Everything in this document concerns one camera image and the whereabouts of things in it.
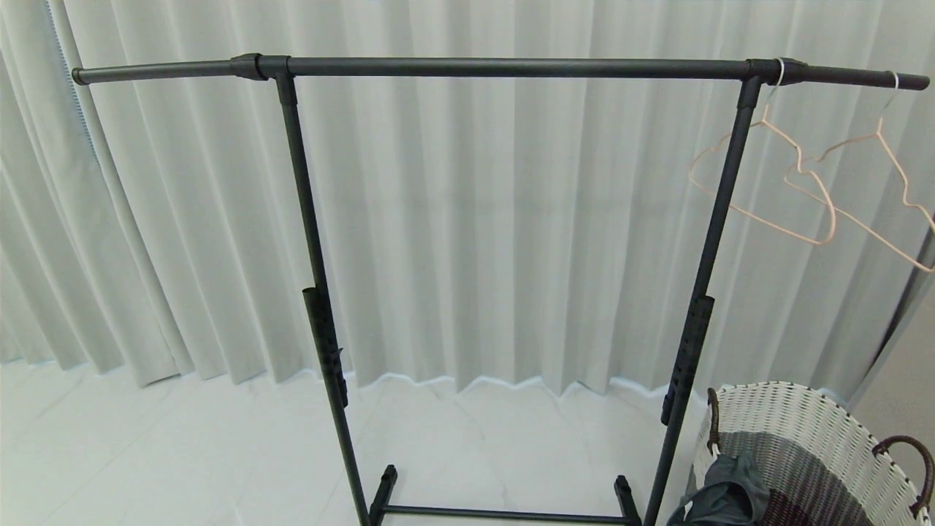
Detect pink clothes hanger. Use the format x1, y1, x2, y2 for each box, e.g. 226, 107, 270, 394
688, 82, 838, 247
784, 73, 935, 274

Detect black clothes rack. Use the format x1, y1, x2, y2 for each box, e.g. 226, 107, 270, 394
72, 53, 931, 526

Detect white laundry basket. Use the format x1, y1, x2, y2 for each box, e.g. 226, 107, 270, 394
687, 381, 935, 526

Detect white curtain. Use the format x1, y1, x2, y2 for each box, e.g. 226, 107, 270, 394
0, 0, 935, 406

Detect dark grey garment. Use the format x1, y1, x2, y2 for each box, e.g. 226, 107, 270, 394
666, 453, 772, 526

